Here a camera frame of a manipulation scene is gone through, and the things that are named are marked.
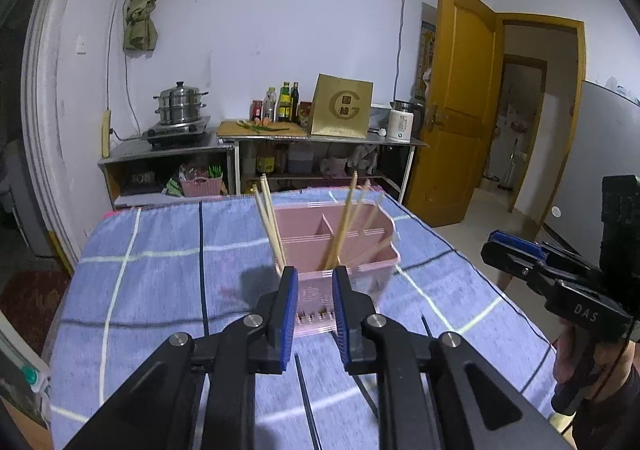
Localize wooden cutting board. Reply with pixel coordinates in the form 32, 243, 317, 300
216, 119, 307, 137

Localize white electric kettle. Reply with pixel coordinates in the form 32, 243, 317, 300
386, 100, 427, 141

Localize dark red rug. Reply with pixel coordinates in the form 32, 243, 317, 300
0, 269, 68, 333

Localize steel counter table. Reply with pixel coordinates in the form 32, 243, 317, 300
97, 134, 237, 211

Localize steel steamer pot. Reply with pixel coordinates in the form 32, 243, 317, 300
154, 82, 209, 126

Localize blue plaid blanket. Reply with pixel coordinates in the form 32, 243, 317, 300
42, 185, 558, 450

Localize small pink storage basket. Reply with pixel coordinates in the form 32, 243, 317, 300
179, 175, 224, 197

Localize yellow door frame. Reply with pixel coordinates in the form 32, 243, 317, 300
494, 12, 587, 233

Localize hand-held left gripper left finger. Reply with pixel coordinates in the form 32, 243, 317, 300
65, 265, 299, 450

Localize steel shelf table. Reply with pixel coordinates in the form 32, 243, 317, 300
216, 125, 429, 197

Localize grey panel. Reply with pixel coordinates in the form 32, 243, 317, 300
514, 79, 640, 276

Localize gold cardboard box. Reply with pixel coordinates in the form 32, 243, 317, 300
310, 74, 375, 137

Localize black gas stove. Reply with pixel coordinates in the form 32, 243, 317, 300
141, 117, 212, 149

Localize grey plastic container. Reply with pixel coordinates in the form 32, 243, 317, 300
287, 144, 314, 176

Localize yellow wooden door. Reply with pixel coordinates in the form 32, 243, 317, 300
404, 0, 504, 227

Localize pink plastic utensil basket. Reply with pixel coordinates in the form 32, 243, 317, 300
272, 200, 401, 337

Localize person's right hand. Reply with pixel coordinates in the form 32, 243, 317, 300
553, 321, 602, 387

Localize yellow oil bottle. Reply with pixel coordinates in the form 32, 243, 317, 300
277, 81, 293, 123

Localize person's right forearm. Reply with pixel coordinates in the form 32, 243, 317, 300
570, 337, 640, 450

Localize grey wall cable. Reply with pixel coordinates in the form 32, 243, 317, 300
393, 0, 407, 102

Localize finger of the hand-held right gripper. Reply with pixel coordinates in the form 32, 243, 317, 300
541, 241, 603, 284
481, 229, 547, 282

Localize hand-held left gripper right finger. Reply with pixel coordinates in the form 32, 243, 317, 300
331, 265, 576, 450

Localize white mop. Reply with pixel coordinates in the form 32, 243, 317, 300
499, 139, 522, 192

